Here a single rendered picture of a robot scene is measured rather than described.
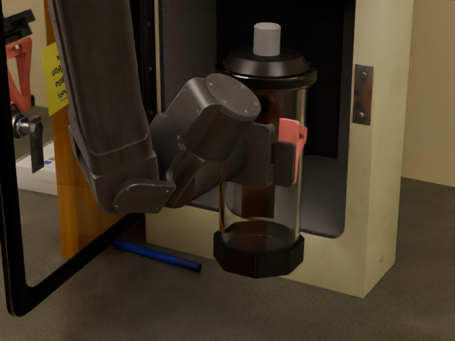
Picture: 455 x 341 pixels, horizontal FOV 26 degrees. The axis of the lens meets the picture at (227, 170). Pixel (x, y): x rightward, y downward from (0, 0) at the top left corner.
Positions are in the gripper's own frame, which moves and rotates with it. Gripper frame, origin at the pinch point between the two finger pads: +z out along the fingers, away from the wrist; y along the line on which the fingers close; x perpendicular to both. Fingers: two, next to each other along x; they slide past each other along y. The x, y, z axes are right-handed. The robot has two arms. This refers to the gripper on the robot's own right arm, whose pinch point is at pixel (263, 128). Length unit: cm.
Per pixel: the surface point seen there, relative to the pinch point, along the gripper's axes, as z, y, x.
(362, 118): 11.1, -7.3, 0.3
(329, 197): 22.5, 0.5, 15.4
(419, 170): 56, -2, 21
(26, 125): -16.2, 19.0, -1.1
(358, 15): 10.5, -6.0, -11.4
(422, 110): 55, -2, 11
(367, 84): 10.8, -7.7, -3.8
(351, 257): 12.3, -6.8, 18.3
